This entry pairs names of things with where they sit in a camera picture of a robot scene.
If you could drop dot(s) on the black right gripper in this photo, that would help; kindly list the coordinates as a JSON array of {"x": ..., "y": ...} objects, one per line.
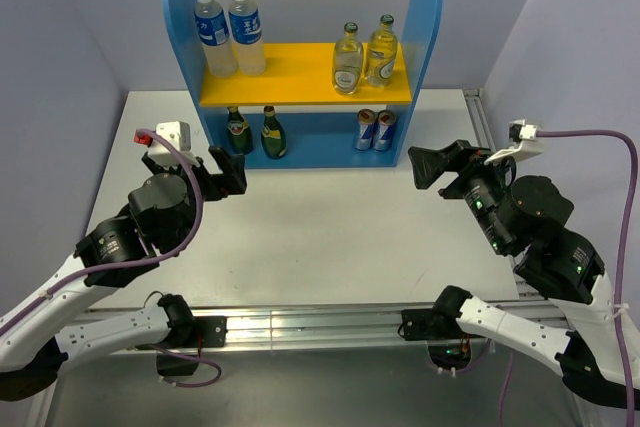
[{"x": 426, "y": 162}]

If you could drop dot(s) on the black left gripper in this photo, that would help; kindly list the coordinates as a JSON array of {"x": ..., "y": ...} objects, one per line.
[{"x": 231, "y": 167}]

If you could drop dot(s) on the green bottle red label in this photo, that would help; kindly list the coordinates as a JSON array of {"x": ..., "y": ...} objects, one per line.
[{"x": 239, "y": 132}]

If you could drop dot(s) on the green bottle gold cap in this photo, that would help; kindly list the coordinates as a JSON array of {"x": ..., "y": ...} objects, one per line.
[{"x": 273, "y": 137}]

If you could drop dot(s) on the clear glass bottle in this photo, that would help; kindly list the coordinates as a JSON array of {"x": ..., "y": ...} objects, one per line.
[
  {"x": 348, "y": 58},
  {"x": 381, "y": 53}
]

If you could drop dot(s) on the blue label water bottle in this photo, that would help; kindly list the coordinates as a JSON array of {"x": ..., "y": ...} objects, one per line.
[{"x": 246, "y": 29}]

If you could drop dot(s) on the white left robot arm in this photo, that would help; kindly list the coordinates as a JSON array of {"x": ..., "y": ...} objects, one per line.
[{"x": 39, "y": 342}]

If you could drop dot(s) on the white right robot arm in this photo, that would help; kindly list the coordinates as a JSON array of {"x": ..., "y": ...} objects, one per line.
[{"x": 525, "y": 217}]

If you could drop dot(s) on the blue and yellow shelf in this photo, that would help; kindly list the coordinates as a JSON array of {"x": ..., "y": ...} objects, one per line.
[{"x": 320, "y": 124}]

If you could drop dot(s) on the right energy drink can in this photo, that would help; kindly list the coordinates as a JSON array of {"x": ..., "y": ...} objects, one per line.
[{"x": 384, "y": 130}]

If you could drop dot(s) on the energy drink can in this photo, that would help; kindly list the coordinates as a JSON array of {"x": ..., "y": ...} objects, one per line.
[
  {"x": 366, "y": 122},
  {"x": 384, "y": 130}
]

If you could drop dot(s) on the left energy drink can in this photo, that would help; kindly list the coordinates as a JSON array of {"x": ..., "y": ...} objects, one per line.
[{"x": 366, "y": 122}]

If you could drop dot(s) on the far left water bottle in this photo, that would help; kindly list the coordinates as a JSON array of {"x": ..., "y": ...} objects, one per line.
[{"x": 214, "y": 35}]

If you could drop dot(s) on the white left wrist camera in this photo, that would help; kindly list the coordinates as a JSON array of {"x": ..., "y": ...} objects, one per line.
[{"x": 176, "y": 133}]

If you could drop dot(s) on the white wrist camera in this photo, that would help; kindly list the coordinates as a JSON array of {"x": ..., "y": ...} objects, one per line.
[
  {"x": 524, "y": 143},
  {"x": 176, "y": 133}
]

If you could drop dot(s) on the aluminium side rail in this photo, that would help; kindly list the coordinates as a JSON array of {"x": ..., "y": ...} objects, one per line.
[{"x": 478, "y": 118}]

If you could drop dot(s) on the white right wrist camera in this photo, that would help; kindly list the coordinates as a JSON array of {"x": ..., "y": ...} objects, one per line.
[{"x": 524, "y": 143}]

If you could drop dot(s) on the aluminium front rail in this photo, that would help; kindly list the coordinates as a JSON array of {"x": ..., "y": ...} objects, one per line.
[{"x": 310, "y": 327}]

